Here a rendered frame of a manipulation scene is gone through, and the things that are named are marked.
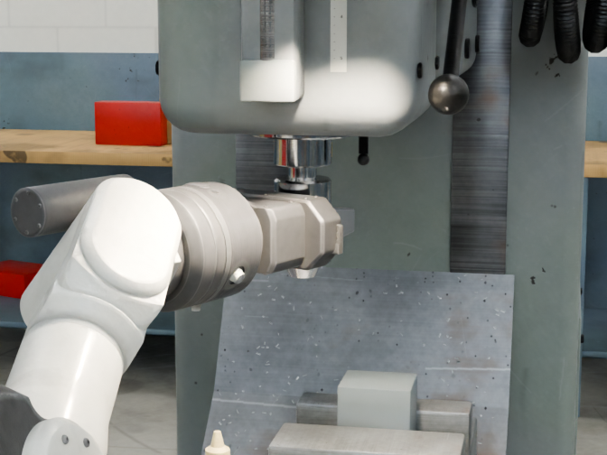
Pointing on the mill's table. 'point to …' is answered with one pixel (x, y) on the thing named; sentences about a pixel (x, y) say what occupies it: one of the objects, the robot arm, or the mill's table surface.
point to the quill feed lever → (459, 89)
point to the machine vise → (426, 413)
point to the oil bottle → (217, 445)
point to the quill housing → (354, 46)
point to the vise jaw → (362, 441)
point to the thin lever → (363, 151)
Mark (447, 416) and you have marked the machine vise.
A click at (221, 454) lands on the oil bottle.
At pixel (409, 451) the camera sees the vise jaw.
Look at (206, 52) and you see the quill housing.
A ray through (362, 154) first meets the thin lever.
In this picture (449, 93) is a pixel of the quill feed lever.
